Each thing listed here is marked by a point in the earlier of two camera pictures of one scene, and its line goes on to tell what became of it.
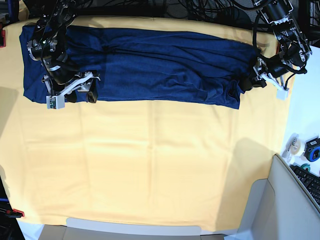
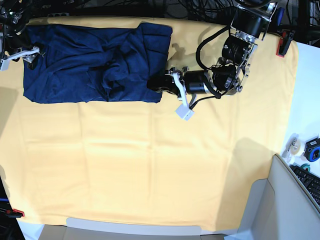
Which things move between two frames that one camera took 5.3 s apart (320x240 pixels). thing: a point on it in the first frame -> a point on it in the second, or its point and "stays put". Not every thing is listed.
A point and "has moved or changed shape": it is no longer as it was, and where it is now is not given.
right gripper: x=260 y=68 -> x=165 y=83
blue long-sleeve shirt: x=136 y=65 has moved or changed shape
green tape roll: x=306 y=166 stays put
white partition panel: x=279 y=207 stays put
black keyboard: x=311 y=180 stays put
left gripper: x=83 y=82 -> x=29 y=56
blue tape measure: x=312 y=152 stays put
